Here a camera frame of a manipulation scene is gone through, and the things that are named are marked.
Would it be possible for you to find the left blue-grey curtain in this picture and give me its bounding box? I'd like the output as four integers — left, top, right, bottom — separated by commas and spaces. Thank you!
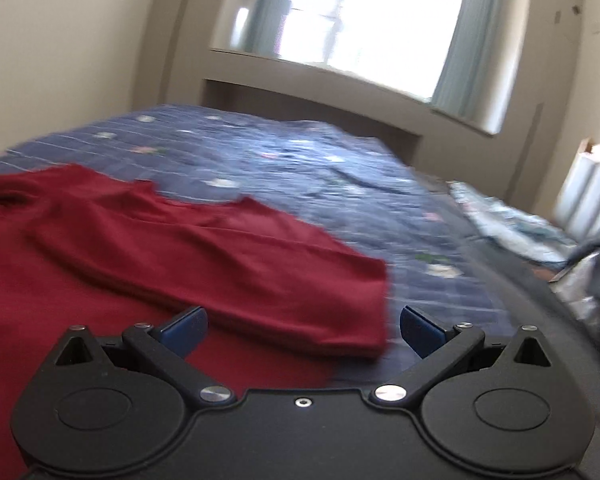
242, 0, 291, 58

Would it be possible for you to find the bright window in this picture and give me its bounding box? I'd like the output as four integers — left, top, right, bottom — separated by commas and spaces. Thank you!
277, 0, 462, 102

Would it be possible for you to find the red long-sleeve sweater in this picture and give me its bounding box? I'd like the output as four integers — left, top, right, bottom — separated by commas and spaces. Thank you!
0, 165, 389, 479

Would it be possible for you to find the right blue-grey curtain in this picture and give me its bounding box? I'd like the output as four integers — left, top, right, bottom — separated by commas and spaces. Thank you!
431, 0, 501, 124

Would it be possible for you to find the blue-grey curtain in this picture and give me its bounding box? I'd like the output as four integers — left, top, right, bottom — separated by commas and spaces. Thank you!
242, 0, 291, 58
431, 0, 501, 124

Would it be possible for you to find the silver plastic bag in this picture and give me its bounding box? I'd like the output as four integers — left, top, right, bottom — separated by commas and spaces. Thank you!
550, 252, 600, 332

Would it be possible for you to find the blue plaid floral quilt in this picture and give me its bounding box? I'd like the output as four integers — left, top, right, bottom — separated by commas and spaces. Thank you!
0, 105, 515, 388

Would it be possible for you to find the light blue patterned cloth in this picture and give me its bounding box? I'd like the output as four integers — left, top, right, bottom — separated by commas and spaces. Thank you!
448, 181, 577, 268

